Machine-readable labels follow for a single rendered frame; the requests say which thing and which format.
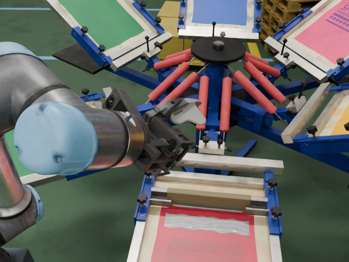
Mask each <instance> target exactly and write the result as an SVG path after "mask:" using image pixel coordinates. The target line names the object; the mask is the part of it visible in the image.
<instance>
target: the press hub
mask: <svg viewBox="0 0 349 262"><path fill-rule="evenodd" d="M191 53H192V55H193V56H194V57H195V58H197V59H199V60H201V61H204V62H207V63H210V64H209V67H206V76H208V77H209V88H208V102H207V115H206V119H208V106H209V101H212V102H219V115H218V120H220V115H221V100H222V84H223V79H224V78H225V77H227V69H226V68H224V65H225V64H228V63H233V62H236V61H239V60H241V59H242V58H243V57H244V56H245V54H246V48H245V46H244V45H243V44H242V43H241V42H239V41H237V40H235V39H232V38H229V37H223V36H209V37H203V38H200V39H198V40H196V41H195V42H194V43H193V44H192V45H191ZM204 73H205V69H203V70H202V71H201V72H200V73H199V79H198V80H197V81H196V83H198V90H197V89H194V88H192V87H189V88H188V89H187V90H186V91H185V92H184V93H183V94H182V97H187V96H191V95H196V94H199V84H200V77H202V76H204ZM229 77H230V78H231V79H233V74H232V72H231V71H230V70H229ZM231 96H232V97H235V98H237V99H240V100H242V101H245V102H246V101H247V93H246V91H245V90H244V89H241V90H237V91H233V92H231ZM239 109H240V106H237V105H235V104H233V103H231V109H230V113H233V112H236V111H238V110H239ZM237 124H238V121H236V120H234V119H231V118H230V126H229V128H230V127H233V126H235V125H237ZM198 144H199V140H197V130H196V145H198ZM194 172H195V173H201V174H203V173H204V169H203V168H194ZM215 175H221V170H218V169H216V172H215Z"/></svg>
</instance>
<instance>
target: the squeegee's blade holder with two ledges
mask: <svg viewBox="0 0 349 262"><path fill-rule="evenodd" d="M173 206H176V207H186V208H197V209H208V210H214V211H225V212H236V213H242V212H243V210H242V209H236V208H226V207H215V206H204V205H194V204H183V203H174V204H173Z"/></svg>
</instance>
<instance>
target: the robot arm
mask: <svg viewBox="0 0 349 262"><path fill-rule="evenodd" d="M201 104H202V102H201V101H199V100H197V99H192V98H176V99H170V100H168V101H166V102H164V103H163V104H161V105H160V106H159V107H157V108H154V109H152V110H150V111H148V112H146V113H145V114H144V115H143V116H141V114H140V112H139V111H138V109H137V108H136V106H135V105H134V103H133V102H132V100H131V99H130V97H129V95H128V94H127V92H126V91H124V90H123V89H121V88H119V87H115V88H114V89H113V90H112V92H111V93H110V95H109V96H108V98H107V99H106V101H105V102H104V104H103V105H102V109H99V108H93V107H90V106H89V105H88V104H87V103H86V102H84V101H83V100H82V99H81V98H80V97H79V96H78V95H77V94H76V93H75V92H74V91H72V90H71V89H70V88H69V87H68V86H67V85H66V84H65V83H64V82H63V81H62V80H61V79H59V78H58V77H57V76H56V75H55V74H54V73H53V72H52V71H51V69H50V68H49V67H48V65H47V64H46V63H45V62H44V61H43V60H42V59H41V58H39V57H38V56H36V55H35V54H33V53H32V52H31V51H30V50H28V49H27V48H25V47H24V46H22V45H20V44H18V43H14V42H0V262H14V259H13V258H12V256H11V254H10V253H9V252H8V251H7V250H5V249H3V248H1V247H2V246H3V245H4V244H6V243H7V242H9V241H10V240H12V239H13V238H15V237H16V236H18V235H19V234H21V233H22V232H24V231H25V230H27V229H28V228H29V227H31V226H33V225H35V224H36V223H37V222H38V221H39V220H41V219H42V217H43V216H44V206H43V203H42V201H41V199H40V197H39V195H38V193H37V192H36V191H35V189H34V188H33V187H31V186H30V185H25V184H23V183H21V180H20V177H19V174H18V171H17V168H16V166H15V163H14V160H13V158H12V155H11V152H10V149H9V146H8V143H7V140H6V137H5V134H6V133H7V132H9V131H11V130H13V129H15V130H14V146H15V147H16V148H17V149H18V158H19V160H20V161H21V163H22V164H23V165H24V166H25V167H26V168H27V169H28V170H30V171H32V172H34V173H36V174H39V175H74V174H78V173H80V172H85V171H92V170H97V169H106V168H115V167H122V166H128V165H130V164H133V165H134V166H135V167H136V168H137V169H138V170H139V171H140V172H141V173H145V172H150V173H151V174H152V175H153V176H154V177H159V176H164V175H169V174H170V173H171V172H170V171H169V170H168V169H171V168H173V167H174V166H175V165H176V164H177V163H178V162H180V161H181V160H182V158H183V157H184V156H185V155H186V153H187V152H188V151H189V147H190V146H191V145H192V144H193V143H195V141H193V140H192V139H191V138H190V137H189V136H188V135H187V134H186V133H184V132H183V131H182V130H181V129H180V128H178V127H176V129H174V128H173V127H172V126H171V125H170V124H169V123H168V122H167V119H168V118H170V120H171V121H172V122H173V123H174V124H177V125H181V124H183V123H185V122H192V123H194V124H197V125H204V124H206V119H205V117H204V116H203V115H202V113H201V112H200V111H199V109H198V108H197V107H198V106H199V105H201ZM162 171H163V172H164V173H162Z"/></svg>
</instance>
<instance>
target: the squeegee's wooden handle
mask: <svg viewBox="0 0 349 262"><path fill-rule="evenodd" d="M167 199H168V200H171V203H172V204H174V203H183V204H194V205H204V206H215V207H226V208H236V209H242V210H243V211H244V210H245V207H250V204H251V195H244V194H233V193H222V192H211V191H199V190H188V189H177V188H168V190H167Z"/></svg>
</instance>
